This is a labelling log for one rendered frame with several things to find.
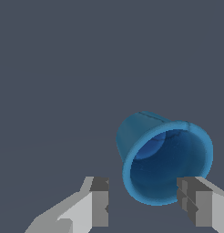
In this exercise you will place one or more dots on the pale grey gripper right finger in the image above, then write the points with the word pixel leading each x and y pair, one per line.
pixel 205 206

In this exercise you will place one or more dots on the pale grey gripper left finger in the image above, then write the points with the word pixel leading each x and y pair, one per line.
pixel 83 209

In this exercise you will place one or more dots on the blue plastic cup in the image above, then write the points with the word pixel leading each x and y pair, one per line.
pixel 165 157

